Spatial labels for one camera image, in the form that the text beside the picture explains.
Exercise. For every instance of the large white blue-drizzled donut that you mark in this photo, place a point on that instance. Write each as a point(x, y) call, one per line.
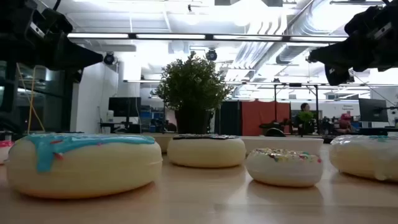
point(363, 161)

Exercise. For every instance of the black office chair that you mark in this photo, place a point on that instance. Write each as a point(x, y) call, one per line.
point(275, 132)

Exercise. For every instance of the potted green artificial plant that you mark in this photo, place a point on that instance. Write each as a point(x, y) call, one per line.
point(192, 90)

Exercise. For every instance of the black partition curtain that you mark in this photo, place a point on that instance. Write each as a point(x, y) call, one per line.
point(230, 118)

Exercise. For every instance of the black ceiling spotlight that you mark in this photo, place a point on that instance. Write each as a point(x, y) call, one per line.
point(109, 58)
point(211, 55)

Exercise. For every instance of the white banner with text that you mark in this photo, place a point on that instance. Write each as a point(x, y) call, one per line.
point(342, 110)

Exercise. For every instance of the silver ventilation duct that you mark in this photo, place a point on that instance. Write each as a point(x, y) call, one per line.
point(303, 23)

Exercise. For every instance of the large blue iced donut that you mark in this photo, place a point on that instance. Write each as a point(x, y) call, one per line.
point(93, 174)

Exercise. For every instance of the person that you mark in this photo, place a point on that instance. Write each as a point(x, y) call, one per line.
point(305, 107)

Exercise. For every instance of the white round plate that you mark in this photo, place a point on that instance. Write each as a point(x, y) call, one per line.
point(280, 142)

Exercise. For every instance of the white jug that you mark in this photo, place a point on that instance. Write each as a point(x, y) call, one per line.
point(110, 116)

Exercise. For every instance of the black metal stand frame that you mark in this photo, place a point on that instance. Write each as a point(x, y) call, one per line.
point(295, 84)

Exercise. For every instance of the black computer monitor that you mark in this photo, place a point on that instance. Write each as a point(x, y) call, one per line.
point(373, 110)
point(124, 107)

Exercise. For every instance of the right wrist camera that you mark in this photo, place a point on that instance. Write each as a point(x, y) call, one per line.
point(384, 31)

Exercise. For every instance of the dark office desk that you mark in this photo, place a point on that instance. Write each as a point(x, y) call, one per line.
point(118, 126)

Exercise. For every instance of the small white sprinkled donut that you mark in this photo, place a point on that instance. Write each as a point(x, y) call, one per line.
point(283, 174)

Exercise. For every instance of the small green plant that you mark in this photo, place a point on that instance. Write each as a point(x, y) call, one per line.
point(306, 117)

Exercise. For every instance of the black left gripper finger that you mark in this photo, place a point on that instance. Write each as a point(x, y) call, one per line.
point(71, 67)
point(71, 54)

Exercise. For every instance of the large chocolate iced donut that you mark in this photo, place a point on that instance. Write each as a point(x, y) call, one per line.
point(205, 154)

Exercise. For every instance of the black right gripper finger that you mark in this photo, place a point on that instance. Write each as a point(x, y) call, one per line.
point(339, 53)
point(339, 64)

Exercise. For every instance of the small red iced donut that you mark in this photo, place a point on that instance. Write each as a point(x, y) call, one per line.
point(4, 152)

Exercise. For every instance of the blue storage bin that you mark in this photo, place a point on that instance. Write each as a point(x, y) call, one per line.
point(146, 114)

